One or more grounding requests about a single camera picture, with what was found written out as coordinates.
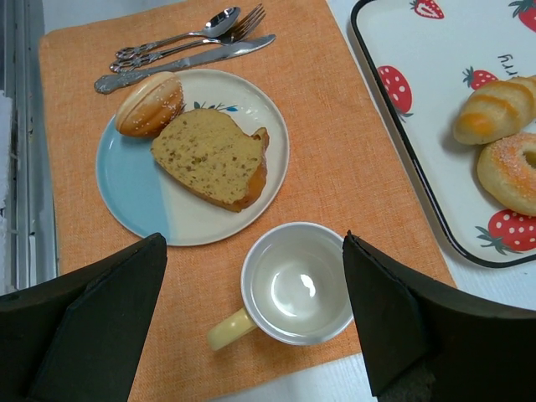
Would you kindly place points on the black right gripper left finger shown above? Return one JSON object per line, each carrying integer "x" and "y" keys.
{"x": 80, "y": 336}

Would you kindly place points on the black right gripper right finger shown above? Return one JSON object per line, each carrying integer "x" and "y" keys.
{"x": 423, "y": 340}

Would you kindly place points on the speckled toast bread slice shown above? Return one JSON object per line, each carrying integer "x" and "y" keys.
{"x": 210, "y": 156}

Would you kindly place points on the orange oval bun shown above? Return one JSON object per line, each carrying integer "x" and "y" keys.
{"x": 150, "y": 106}

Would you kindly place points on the striped croissant bread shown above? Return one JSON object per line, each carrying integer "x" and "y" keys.
{"x": 497, "y": 110}

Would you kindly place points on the yellow mug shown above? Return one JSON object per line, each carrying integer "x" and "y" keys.
{"x": 293, "y": 288}

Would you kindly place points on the glazed bagel donut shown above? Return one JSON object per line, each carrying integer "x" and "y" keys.
{"x": 506, "y": 169}

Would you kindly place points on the silver table knife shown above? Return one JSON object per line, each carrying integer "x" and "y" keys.
{"x": 109, "y": 83}

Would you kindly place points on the strawberry pattern white tray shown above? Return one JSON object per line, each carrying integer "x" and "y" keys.
{"x": 427, "y": 58}

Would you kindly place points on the silver spoon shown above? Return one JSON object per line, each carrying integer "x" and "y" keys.
{"x": 217, "y": 25}

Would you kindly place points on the silver fork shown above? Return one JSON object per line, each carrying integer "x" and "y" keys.
{"x": 238, "y": 32}

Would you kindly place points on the aluminium frame rail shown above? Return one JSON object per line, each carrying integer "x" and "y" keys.
{"x": 28, "y": 235}

